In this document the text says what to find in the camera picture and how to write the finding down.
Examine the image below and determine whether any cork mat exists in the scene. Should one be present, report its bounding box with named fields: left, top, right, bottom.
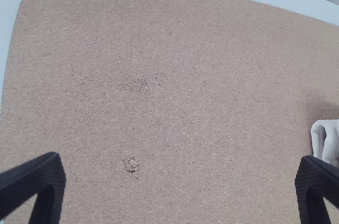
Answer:
left=0, top=0, right=339, bottom=224

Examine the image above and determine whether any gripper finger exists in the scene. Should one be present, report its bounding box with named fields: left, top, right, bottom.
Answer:
left=0, top=151, right=67, bottom=224
left=294, top=155, right=339, bottom=224

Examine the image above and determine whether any pale towel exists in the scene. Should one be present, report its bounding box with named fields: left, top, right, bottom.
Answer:
left=310, top=119, right=339, bottom=168

